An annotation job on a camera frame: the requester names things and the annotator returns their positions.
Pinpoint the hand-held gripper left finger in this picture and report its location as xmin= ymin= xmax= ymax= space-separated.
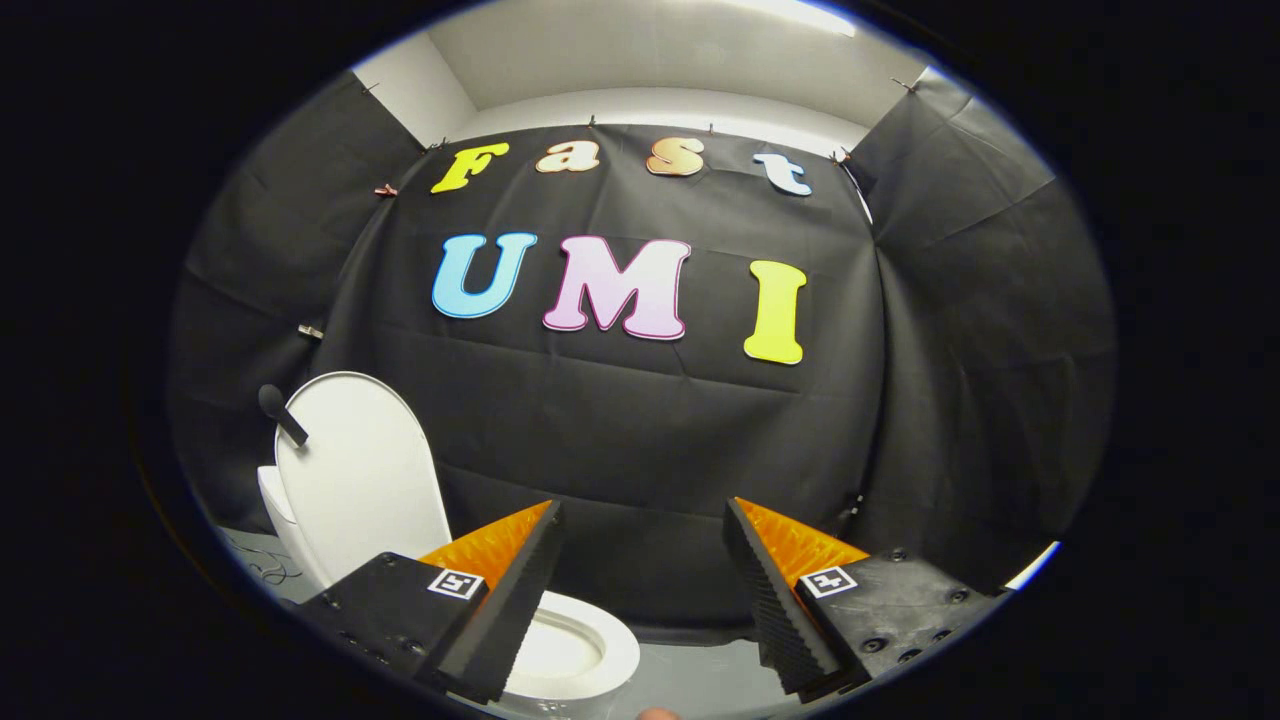
xmin=298 ymin=499 xmax=565 ymax=705

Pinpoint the black lid handle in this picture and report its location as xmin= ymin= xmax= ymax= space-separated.
xmin=257 ymin=384 xmax=310 ymax=449

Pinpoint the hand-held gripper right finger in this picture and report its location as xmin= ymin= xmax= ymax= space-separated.
xmin=722 ymin=496 xmax=1005 ymax=702

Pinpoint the white toilet lid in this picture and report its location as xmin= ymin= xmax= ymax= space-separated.
xmin=274 ymin=371 xmax=454 ymax=588

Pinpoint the white toilet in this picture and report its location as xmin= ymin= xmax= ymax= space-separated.
xmin=256 ymin=464 xmax=642 ymax=707

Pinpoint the black backdrop cloth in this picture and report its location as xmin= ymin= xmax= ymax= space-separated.
xmin=168 ymin=68 xmax=1117 ymax=636

